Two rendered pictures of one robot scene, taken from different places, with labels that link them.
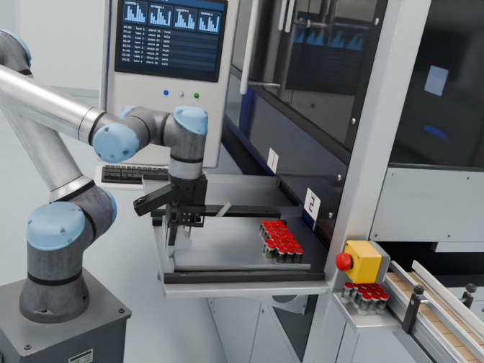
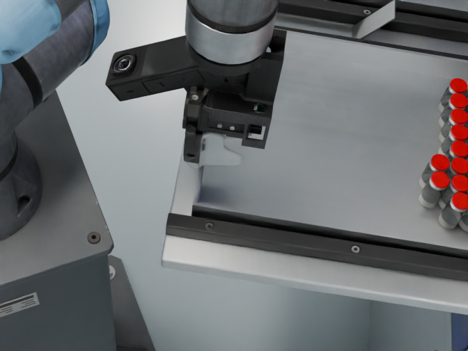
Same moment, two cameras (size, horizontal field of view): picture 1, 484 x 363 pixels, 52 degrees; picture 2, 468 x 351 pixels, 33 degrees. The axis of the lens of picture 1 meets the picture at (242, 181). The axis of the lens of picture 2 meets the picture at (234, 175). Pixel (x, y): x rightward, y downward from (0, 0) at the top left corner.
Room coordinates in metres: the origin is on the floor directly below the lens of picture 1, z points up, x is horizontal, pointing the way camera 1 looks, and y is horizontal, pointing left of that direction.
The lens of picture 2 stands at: (0.61, -0.03, 1.64)
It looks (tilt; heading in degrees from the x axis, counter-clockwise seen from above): 58 degrees down; 16
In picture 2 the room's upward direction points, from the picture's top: 10 degrees clockwise
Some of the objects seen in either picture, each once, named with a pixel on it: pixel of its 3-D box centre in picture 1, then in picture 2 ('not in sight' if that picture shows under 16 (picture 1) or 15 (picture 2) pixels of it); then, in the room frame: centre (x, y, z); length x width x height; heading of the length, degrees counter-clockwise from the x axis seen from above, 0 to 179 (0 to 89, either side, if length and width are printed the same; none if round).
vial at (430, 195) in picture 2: (270, 253); (434, 189); (1.13, -0.10, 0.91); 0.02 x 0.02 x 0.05
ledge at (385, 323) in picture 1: (369, 310); not in sight; (0.99, -0.34, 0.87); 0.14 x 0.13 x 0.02; 108
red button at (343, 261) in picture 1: (345, 261); not in sight; (0.98, -0.26, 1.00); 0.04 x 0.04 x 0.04; 18
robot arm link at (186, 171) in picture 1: (185, 166); (230, 16); (1.05, 0.13, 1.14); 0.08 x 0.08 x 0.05
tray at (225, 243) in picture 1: (232, 244); (356, 138); (1.16, 0.00, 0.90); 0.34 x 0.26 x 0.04; 108
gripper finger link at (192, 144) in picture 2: (172, 227); (195, 130); (1.02, 0.14, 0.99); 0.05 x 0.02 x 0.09; 18
